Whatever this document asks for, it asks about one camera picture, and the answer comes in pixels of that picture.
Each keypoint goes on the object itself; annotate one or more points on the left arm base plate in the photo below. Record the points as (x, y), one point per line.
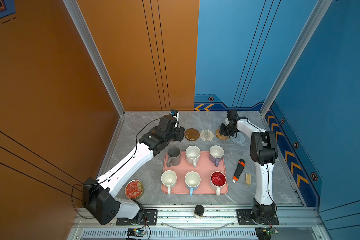
(149, 217)

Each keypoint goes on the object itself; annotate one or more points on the red mug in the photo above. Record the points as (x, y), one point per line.
(217, 182)

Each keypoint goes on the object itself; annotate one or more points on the red round tin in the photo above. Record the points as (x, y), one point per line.
(134, 189)

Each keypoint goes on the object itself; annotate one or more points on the brown coaster with scratches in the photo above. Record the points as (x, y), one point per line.
(192, 134)

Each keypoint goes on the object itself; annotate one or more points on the white mug blue handle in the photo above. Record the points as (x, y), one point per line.
(192, 180)

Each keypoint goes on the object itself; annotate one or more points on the aluminium front rail frame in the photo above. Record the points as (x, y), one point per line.
(177, 222)

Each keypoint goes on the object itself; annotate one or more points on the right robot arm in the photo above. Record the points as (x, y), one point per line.
(263, 152)

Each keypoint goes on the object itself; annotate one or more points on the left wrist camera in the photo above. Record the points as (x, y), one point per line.
(176, 115)

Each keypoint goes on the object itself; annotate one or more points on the grey-blue knitted round coaster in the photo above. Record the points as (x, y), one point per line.
(238, 138)

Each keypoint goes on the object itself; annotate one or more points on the circuit board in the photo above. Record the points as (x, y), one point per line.
(136, 233)
(265, 234)

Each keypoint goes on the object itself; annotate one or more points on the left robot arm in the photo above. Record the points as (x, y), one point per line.
(100, 195)

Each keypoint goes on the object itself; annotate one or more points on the right circuit board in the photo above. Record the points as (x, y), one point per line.
(265, 234)

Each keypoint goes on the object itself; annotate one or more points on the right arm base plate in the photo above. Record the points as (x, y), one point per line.
(245, 217)

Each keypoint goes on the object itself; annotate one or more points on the left circuit board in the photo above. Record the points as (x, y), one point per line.
(136, 233)

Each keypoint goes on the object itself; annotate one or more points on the small wooden block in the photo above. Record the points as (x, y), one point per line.
(248, 179)

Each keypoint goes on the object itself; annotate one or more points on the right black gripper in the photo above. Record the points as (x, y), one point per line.
(221, 131)

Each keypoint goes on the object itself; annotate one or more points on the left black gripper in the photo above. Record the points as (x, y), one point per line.
(180, 131)

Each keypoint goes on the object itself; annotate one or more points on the white mug front left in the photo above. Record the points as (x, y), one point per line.
(169, 180)

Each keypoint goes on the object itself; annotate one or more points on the white mug back middle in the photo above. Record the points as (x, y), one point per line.
(193, 154)

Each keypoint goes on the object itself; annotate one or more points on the white embroidered round coaster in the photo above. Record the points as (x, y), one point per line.
(206, 135)

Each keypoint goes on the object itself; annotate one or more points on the woven rattan round coaster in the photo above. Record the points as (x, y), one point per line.
(220, 136)

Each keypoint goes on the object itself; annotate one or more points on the purple mug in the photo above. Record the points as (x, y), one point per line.
(216, 155)

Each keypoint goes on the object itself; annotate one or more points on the grey mug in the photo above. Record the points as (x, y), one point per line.
(174, 157)

